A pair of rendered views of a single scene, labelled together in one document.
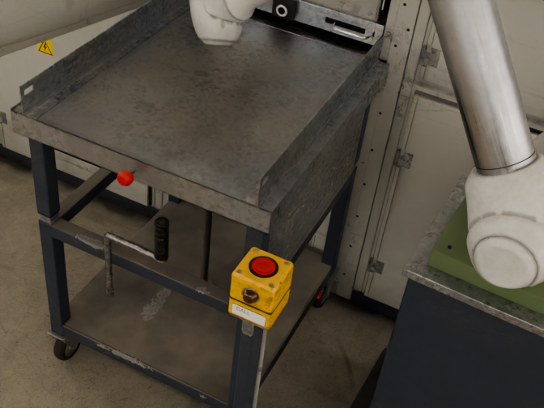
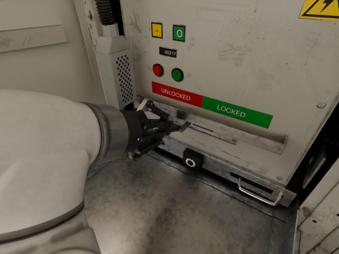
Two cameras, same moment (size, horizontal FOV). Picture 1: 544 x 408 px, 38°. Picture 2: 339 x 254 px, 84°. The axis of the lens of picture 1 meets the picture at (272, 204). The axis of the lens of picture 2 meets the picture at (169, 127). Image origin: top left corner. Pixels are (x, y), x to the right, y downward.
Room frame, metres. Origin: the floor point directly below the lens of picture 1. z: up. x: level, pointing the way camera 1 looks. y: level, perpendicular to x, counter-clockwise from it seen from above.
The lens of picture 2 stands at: (1.50, 0.02, 1.32)
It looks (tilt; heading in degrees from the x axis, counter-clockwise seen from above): 37 degrees down; 12
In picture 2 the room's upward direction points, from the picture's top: straight up
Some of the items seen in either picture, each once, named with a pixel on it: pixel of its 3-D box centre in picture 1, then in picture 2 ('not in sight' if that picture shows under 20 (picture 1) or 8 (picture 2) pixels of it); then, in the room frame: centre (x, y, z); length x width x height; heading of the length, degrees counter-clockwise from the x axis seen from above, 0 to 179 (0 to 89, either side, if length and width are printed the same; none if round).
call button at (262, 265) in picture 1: (263, 268); not in sight; (0.94, 0.00, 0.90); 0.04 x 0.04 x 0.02
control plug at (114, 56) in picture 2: not in sight; (118, 72); (1.93, 0.25, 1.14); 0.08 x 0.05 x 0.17; 159
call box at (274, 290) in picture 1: (261, 287); not in sight; (0.94, 0.00, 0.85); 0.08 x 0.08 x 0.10; 69
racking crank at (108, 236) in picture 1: (134, 260); not in sight; (1.23, 0.28, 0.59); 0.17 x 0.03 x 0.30; 68
